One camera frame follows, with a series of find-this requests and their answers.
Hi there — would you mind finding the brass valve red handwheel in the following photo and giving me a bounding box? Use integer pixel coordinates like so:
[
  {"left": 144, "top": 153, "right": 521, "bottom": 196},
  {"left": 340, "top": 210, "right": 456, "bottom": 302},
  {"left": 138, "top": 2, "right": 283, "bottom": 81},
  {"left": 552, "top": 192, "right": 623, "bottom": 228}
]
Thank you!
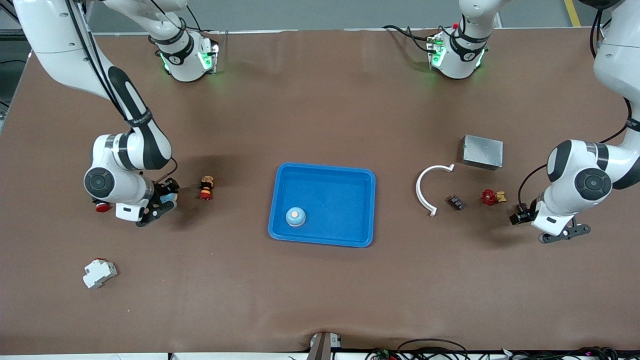
[{"left": 481, "top": 188, "right": 507, "bottom": 206}]

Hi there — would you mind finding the white circuit breaker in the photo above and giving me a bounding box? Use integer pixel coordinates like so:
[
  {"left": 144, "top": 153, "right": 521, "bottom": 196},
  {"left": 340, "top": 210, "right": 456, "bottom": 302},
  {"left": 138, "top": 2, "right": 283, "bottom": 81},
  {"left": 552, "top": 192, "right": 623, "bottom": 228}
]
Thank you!
[{"left": 82, "top": 258, "right": 119, "bottom": 290}]

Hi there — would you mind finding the silver metal box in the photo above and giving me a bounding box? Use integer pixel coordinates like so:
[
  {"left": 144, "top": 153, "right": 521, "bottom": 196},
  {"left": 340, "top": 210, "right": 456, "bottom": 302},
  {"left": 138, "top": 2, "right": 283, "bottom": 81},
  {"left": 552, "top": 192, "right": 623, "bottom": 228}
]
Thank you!
[{"left": 461, "top": 134, "right": 504, "bottom": 171}]

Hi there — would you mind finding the blue plastic tray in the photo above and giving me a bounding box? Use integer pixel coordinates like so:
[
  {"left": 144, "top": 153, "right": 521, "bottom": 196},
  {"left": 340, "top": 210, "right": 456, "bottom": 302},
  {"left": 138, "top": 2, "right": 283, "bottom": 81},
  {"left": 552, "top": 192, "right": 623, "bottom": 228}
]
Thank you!
[{"left": 267, "top": 162, "right": 377, "bottom": 248}]

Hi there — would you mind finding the brown table cover mat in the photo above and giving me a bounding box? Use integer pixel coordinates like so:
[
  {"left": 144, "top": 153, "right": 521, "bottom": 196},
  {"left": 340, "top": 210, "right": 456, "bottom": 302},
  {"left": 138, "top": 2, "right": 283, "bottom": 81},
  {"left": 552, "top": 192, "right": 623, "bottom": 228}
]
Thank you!
[{"left": 0, "top": 27, "right": 640, "bottom": 355}]

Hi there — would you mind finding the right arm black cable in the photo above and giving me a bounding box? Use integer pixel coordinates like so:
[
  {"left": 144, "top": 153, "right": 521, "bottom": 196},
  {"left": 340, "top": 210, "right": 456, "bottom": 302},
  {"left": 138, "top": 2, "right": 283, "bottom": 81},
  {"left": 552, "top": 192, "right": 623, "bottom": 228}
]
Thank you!
[{"left": 65, "top": 0, "right": 179, "bottom": 186}]

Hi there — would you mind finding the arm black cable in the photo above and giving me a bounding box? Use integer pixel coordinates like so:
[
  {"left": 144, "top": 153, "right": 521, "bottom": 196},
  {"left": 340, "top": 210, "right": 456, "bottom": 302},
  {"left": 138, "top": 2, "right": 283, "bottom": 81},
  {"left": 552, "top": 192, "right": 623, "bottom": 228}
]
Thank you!
[
  {"left": 517, "top": 7, "right": 640, "bottom": 208},
  {"left": 65, "top": 0, "right": 179, "bottom": 186}
]

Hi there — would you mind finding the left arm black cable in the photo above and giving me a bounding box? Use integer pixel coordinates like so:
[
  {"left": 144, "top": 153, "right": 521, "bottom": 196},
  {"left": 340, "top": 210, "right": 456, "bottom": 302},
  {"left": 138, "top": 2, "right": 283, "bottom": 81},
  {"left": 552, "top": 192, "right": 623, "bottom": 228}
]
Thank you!
[{"left": 517, "top": 7, "right": 640, "bottom": 208}]

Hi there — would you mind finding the white half-ring pipe clamp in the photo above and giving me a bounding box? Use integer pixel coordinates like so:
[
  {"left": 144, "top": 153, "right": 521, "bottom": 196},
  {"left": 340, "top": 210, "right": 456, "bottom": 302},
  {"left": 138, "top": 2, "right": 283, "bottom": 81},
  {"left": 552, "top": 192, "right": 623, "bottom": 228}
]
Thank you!
[{"left": 415, "top": 164, "right": 455, "bottom": 217}]

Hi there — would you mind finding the black cable bundle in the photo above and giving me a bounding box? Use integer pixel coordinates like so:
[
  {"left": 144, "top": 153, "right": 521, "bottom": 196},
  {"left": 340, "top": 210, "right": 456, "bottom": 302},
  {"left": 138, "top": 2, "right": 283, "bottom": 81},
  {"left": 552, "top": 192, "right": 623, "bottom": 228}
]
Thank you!
[{"left": 470, "top": 346, "right": 640, "bottom": 360}]

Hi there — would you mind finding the looped black cable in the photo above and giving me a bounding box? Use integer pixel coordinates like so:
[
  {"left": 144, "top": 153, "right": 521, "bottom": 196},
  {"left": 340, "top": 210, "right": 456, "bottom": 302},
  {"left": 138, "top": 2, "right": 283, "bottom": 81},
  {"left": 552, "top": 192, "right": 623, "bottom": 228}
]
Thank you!
[{"left": 396, "top": 338, "right": 471, "bottom": 360}]

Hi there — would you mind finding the grey metal edge bracket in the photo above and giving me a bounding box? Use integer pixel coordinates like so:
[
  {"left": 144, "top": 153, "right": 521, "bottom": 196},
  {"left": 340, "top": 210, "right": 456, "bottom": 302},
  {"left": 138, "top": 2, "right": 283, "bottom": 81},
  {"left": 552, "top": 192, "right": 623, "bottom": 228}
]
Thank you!
[{"left": 306, "top": 332, "right": 344, "bottom": 360}]

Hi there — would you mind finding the black base cable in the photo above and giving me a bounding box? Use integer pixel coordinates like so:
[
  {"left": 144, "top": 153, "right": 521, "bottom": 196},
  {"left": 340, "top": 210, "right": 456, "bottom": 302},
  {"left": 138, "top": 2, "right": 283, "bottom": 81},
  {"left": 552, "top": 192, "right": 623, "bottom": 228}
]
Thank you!
[{"left": 382, "top": 24, "right": 436, "bottom": 52}]

